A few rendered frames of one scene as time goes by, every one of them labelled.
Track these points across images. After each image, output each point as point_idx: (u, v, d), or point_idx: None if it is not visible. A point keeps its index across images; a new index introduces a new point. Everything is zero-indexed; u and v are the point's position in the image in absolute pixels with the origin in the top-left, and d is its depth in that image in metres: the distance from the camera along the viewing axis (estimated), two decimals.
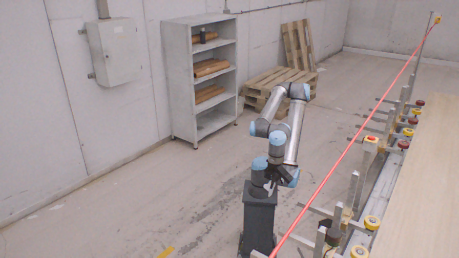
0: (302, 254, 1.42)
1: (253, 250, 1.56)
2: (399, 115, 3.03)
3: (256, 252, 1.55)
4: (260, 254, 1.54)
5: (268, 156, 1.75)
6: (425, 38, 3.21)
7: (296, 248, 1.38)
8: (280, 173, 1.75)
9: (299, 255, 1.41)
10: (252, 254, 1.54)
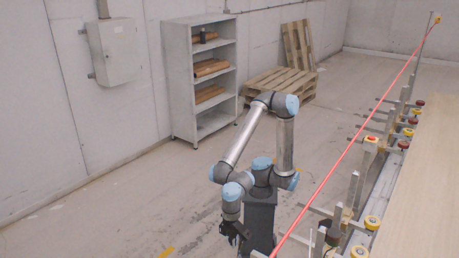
0: (311, 242, 1.51)
1: (253, 250, 1.56)
2: (399, 115, 3.03)
3: (256, 252, 1.55)
4: (260, 254, 1.54)
5: (222, 211, 1.52)
6: (425, 38, 3.21)
7: (311, 228, 1.52)
8: (237, 230, 1.52)
9: (310, 240, 1.50)
10: (252, 254, 1.54)
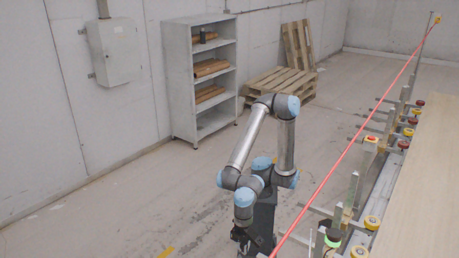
0: (311, 242, 1.51)
1: (258, 253, 1.55)
2: (399, 115, 3.03)
3: (262, 255, 1.54)
4: (266, 257, 1.53)
5: (233, 216, 1.49)
6: (425, 38, 3.21)
7: (311, 228, 1.52)
8: (249, 236, 1.49)
9: (310, 240, 1.50)
10: (258, 257, 1.53)
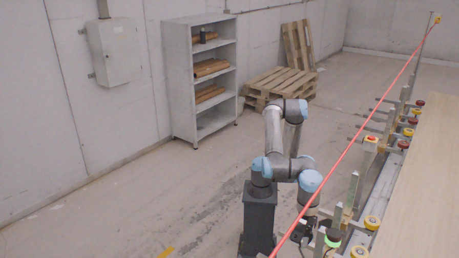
0: (303, 254, 1.42)
1: (258, 253, 1.55)
2: (399, 115, 3.03)
3: (262, 255, 1.54)
4: (266, 257, 1.53)
5: None
6: (425, 38, 3.21)
7: (297, 246, 1.39)
8: None
9: (300, 255, 1.41)
10: (258, 257, 1.53)
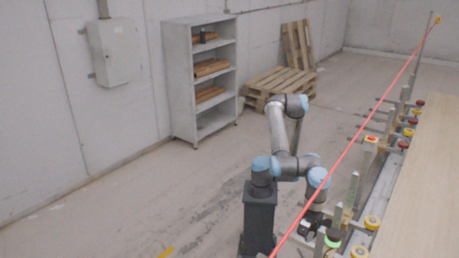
0: (302, 255, 1.42)
1: (258, 253, 1.55)
2: (399, 115, 3.03)
3: (262, 255, 1.54)
4: (266, 257, 1.53)
5: None
6: (425, 38, 3.21)
7: (296, 248, 1.38)
8: (302, 217, 1.37)
9: (299, 256, 1.41)
10: (258, 257, 1.53)
